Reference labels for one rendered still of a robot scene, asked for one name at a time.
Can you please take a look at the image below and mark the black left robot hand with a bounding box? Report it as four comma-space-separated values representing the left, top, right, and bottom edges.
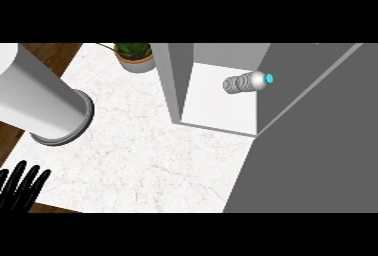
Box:
0, 160, 53, 212

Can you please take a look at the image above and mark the grey cabinet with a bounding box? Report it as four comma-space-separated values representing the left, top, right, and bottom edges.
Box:
149, 42, 365, 138

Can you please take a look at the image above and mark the clear water bottle, blue cap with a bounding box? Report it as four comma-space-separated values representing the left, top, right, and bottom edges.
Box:
222, 70, 276, 95

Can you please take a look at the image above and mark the dark grey cabinet door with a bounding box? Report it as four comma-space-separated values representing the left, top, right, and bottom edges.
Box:
223, 42, 378, 214

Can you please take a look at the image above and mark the large white cylinder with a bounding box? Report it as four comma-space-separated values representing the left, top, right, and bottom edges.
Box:
0, 42, 96, 147

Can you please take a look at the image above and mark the green plant in grey pot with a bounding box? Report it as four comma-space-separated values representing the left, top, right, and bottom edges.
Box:
96, 42, 158, 75

